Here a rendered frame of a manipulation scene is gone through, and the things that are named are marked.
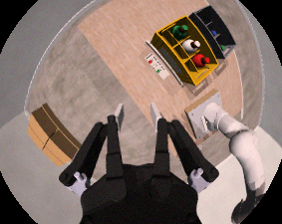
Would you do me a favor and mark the red bottle with pink label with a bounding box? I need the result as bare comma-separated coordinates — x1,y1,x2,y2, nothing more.
191,54,209,68

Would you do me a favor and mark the white paper pick list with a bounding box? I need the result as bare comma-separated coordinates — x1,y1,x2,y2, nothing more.
145,53,169,80

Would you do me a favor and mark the yellow crate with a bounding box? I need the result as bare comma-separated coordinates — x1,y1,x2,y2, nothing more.
150,15,219,86

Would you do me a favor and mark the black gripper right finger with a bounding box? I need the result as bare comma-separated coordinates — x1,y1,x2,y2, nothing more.
149,103,219,202

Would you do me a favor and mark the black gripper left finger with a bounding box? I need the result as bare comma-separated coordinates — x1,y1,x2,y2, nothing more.
59,104,128,203

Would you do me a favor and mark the white bottle with grey label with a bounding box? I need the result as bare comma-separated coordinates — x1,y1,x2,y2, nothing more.
180,40,200,54

